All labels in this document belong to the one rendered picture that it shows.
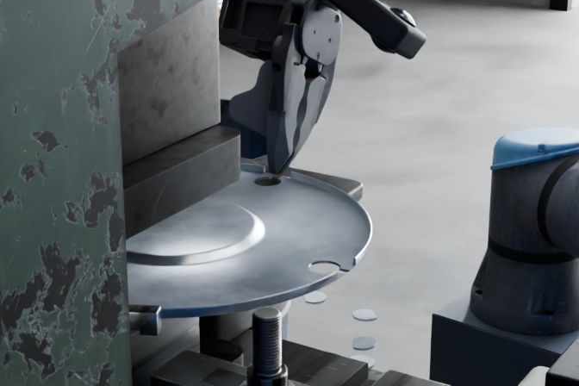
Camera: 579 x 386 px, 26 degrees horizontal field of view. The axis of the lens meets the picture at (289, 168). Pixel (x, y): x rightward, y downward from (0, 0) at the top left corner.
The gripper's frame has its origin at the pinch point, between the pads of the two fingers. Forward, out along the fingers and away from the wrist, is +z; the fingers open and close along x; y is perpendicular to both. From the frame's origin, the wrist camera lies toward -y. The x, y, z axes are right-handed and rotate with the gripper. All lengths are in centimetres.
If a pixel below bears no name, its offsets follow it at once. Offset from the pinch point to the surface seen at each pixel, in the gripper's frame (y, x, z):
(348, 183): -5.3, -1.5, 0.9
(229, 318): -3.9, 11.0, 12.9
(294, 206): -4.1, 5.0, 3.7
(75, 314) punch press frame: -17, 49, 11
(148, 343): -5.9, 24.5, 14.4
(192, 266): -3.6, 17.3, 9.5
